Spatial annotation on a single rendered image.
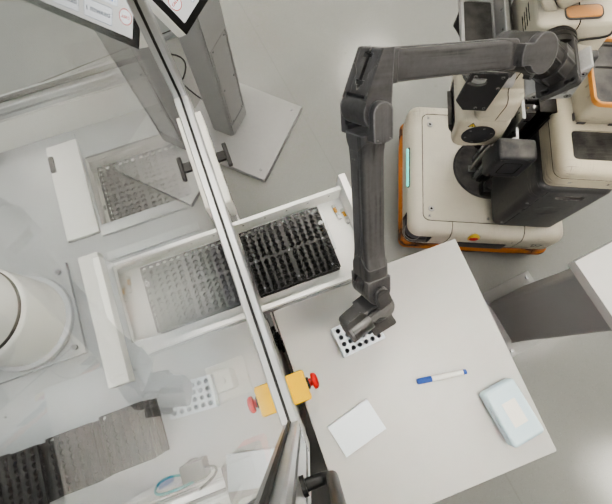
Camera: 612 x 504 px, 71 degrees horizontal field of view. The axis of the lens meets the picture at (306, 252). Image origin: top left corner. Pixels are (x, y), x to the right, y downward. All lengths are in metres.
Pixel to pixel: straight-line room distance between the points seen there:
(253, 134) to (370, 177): 1.50
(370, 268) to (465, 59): 0.43
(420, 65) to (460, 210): 1.16
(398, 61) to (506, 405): 0.89
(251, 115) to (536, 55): 1.58
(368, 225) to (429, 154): 1.17
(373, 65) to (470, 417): 0.93
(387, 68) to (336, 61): 1.78
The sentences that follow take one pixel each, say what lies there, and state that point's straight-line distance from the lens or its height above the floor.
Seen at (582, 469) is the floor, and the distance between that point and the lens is 2.33.
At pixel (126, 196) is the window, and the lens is 0.31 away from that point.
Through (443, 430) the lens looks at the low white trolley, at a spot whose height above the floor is 0.76.
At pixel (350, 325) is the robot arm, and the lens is 0.96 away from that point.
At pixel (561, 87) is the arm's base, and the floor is 1.19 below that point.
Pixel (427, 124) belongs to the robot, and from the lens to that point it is 2.06.
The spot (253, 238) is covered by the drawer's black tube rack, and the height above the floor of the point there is 0.90.
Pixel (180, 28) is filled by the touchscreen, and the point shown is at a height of 0.98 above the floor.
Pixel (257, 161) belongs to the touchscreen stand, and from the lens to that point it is 2.19.
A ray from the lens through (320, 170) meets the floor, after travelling 2.20.
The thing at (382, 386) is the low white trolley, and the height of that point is 0.76.
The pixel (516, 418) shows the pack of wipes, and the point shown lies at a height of 0.81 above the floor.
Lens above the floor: 1.98
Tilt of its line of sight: 75 degrees down
